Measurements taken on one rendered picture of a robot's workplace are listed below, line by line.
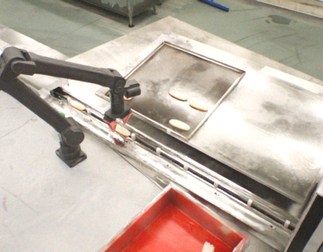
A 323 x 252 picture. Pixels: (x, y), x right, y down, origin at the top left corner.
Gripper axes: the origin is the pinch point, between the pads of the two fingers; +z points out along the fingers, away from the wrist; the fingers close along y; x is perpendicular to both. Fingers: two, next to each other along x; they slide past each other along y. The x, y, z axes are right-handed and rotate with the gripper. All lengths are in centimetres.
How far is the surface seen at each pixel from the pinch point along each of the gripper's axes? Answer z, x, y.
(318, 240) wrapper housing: -29, -85, -23
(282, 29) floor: 75, 32, 325
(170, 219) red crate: 5.9, -43.9, -20.3
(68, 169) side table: 7.3, 3.0, -26.9
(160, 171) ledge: 1.8, -29.3, -7.5
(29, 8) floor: 86, 329, 170
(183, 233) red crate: 6, -51, -22
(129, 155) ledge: 2.9, -13.6, -7.9
